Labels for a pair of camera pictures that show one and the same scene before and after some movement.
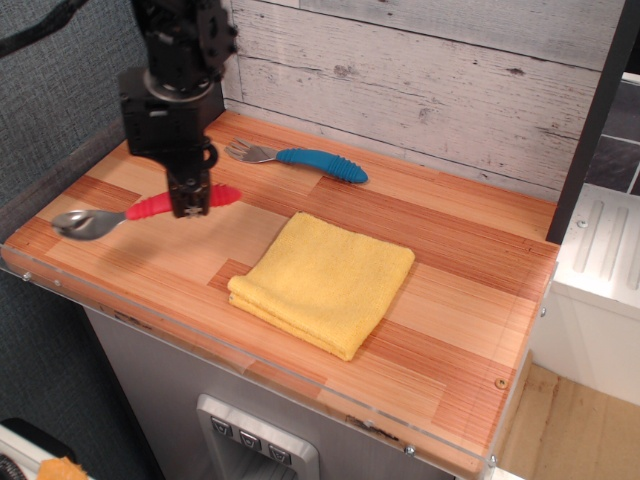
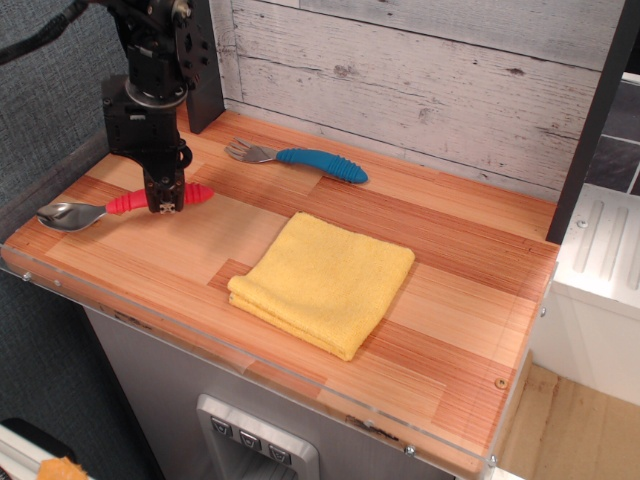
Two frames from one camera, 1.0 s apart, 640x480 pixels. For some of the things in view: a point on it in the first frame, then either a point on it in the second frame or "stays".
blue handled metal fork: [334, 165] stays
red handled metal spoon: [83, 224] to [67, 216]
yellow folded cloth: [326, 284] stays
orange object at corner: [60, 468] stays
